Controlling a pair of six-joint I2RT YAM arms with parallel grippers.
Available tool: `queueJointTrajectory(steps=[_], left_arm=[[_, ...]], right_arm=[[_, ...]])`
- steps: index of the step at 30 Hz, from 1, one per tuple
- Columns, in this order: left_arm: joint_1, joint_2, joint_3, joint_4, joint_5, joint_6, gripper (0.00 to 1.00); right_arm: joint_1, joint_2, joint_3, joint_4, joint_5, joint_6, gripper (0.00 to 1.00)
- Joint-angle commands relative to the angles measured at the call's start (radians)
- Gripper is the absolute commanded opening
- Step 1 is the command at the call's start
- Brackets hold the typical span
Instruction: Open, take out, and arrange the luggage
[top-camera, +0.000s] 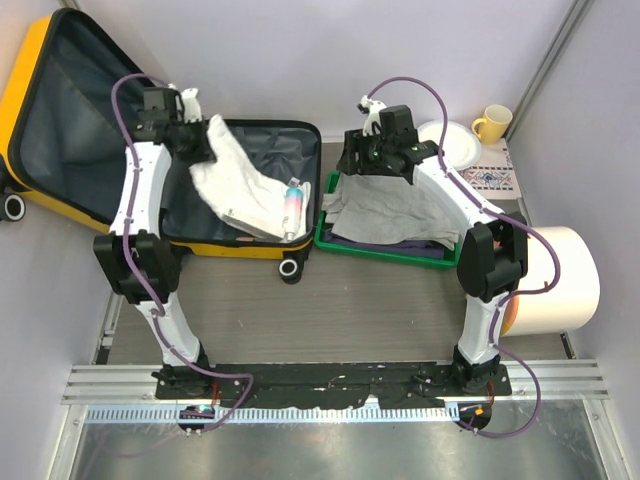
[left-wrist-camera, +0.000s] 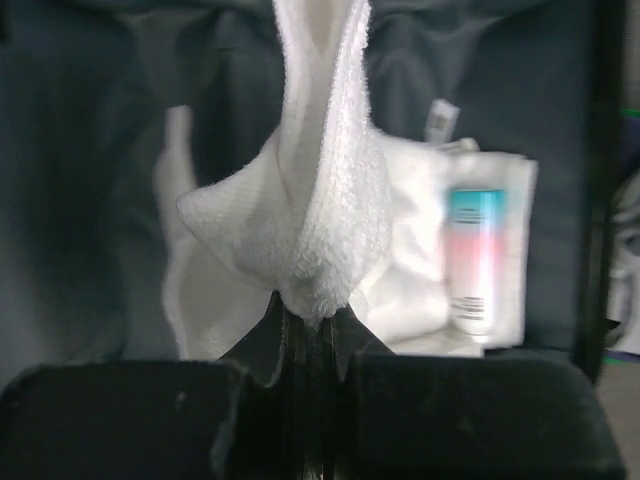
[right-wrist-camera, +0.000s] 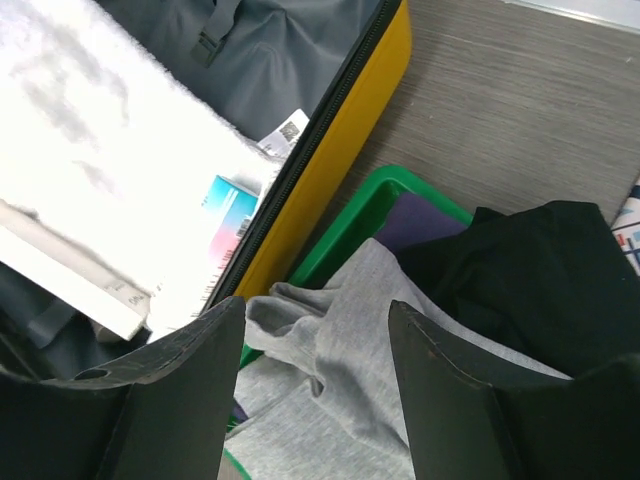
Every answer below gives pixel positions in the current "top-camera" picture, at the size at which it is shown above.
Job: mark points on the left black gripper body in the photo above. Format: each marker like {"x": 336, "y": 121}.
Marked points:
{"x": 196, "y": 143}

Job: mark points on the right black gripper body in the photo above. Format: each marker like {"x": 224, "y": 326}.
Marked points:
{"x": 375, "y": 153}

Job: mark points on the grey t-shirt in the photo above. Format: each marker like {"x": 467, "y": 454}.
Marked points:
{"x": 386, "y": 210}

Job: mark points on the white towel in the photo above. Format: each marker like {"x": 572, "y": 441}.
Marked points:
{"x": 231, "y": 181}

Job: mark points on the navy purple garment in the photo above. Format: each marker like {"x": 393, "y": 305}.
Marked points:
{"x": 329, "y": 240}

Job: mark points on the yellow Pikachu suitcase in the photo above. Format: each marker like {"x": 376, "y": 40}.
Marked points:
{"x": 61, "y": 146}

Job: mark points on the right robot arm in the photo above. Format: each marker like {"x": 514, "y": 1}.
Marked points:
{"x": 493, "y": 256}

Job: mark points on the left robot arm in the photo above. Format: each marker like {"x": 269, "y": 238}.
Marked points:
{"x": 139, "y": 264}

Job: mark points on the pastel tube bottle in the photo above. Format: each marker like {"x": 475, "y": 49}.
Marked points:
{"x": 292, "y": 212}

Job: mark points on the white plate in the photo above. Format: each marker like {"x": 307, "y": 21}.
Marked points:
{"x": 461, "y": 147}

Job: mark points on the green plastic tray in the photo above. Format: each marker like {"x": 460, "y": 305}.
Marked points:
{"x": 450, "y": 262}

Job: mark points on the yellow mug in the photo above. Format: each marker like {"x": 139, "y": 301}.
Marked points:
{"x": 492, "y": 125}

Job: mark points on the patterned white cloth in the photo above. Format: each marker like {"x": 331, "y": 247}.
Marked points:
{"x": 493, "y": 175}

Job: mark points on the white cylindrical bin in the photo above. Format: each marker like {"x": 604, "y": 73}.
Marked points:
{"x": 571, "y": 303}

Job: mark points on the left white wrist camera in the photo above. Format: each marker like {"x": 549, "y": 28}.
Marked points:
{"x": 188, "y": 105}

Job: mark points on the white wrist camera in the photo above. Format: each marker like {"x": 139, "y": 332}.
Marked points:
{"x": 188, "y": 105}
{"x": 371, "y": 110}

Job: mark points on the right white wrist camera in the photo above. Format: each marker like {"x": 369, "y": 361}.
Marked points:
{"x": 371, "y": 110}

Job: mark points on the right aluminium corner post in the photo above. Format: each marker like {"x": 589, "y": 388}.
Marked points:
{"x": 570, "y": 24}

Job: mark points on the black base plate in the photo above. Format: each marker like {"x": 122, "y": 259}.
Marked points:
{"x": 327, "y": 386}

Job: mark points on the aluminium frame rail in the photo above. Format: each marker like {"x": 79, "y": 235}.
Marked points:
{"x": 126, "y": 394}

